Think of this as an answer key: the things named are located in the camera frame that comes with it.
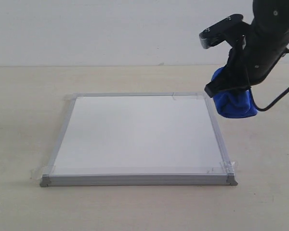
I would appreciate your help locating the blue microfibre cloth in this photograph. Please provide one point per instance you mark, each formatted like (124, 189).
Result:
(234, 105)

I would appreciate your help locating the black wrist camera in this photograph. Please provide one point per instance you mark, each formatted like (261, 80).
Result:
(231, 29)

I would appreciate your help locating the white board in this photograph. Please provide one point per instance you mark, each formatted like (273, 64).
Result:
(114, 139)

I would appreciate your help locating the clear tape front right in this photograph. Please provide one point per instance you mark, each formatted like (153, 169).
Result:
(224, 168)

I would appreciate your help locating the clear tape front left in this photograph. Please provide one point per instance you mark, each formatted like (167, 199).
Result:
(38, 173)

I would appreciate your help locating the clear tape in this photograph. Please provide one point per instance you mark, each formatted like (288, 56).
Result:
(224, 168)
(188, 96)
(38, 173)

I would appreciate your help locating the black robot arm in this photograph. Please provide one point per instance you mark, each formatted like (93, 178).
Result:
(259, 7)

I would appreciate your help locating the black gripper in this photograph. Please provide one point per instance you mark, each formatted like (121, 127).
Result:
(265, 44)

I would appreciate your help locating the clear tape back right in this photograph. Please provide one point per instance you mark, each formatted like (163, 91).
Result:
(188, 96)

